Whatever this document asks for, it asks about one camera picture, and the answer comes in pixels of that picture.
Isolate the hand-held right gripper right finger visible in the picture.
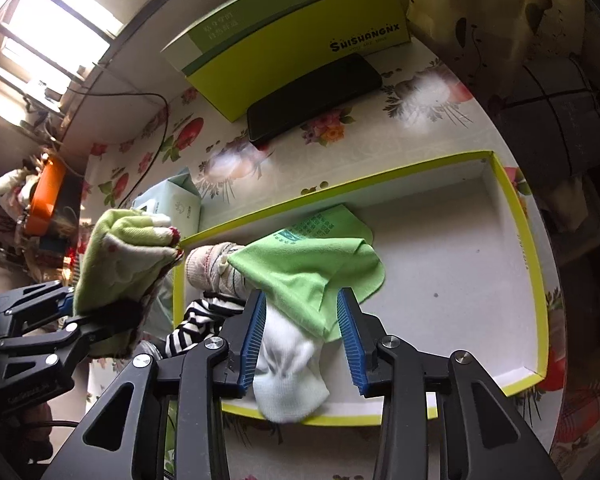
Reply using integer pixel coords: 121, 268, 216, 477
336, 287, 563, 480

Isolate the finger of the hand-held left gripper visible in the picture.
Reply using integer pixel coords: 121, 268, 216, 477
0, 300, 143, 366
0, 281, 77, 333

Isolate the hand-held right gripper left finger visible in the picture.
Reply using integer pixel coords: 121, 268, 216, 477
40, 287, 268, 480

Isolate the black white striped sock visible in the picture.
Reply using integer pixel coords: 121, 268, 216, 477
165, 296, 248, 361

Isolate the green sock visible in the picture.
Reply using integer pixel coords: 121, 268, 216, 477
72, 208, 185, 358

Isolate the green cloth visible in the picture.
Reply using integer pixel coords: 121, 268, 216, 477
227, 204, 386, 343

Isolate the cream thin-striped sock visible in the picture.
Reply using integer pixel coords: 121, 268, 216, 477
185, 242, 251, 301

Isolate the green-rimmed box lid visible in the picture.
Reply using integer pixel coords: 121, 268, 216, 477
171, 150, 551, 427

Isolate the person's left hand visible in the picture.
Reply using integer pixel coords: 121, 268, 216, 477
17, 402, 56, 463

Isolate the orange tray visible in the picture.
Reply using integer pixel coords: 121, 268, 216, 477
24, 157, 67, 236

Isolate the green wet wipes pack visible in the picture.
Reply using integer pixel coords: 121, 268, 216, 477
130, 167, 202, 333

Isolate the black phone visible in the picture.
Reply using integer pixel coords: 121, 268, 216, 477
246, 52, 384, 147

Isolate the yellow-green cardboard box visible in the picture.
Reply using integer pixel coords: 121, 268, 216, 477
185, 0, 412, 123

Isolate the grey plaid cloth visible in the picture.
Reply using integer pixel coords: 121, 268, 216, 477
490, 57, 600, 191

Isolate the white and green carton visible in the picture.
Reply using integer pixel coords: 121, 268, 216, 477
160, 0, 376, 78

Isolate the beige patterned curtain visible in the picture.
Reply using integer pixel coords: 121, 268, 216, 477
407, 0, 600, 181

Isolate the black braided cable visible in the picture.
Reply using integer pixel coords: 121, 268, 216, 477
42, 417, 88, 431

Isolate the thin black cable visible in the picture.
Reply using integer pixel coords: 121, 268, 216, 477
62, 91, 170, 201

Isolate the window frame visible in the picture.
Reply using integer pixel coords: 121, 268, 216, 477
0, 0, 161, 111

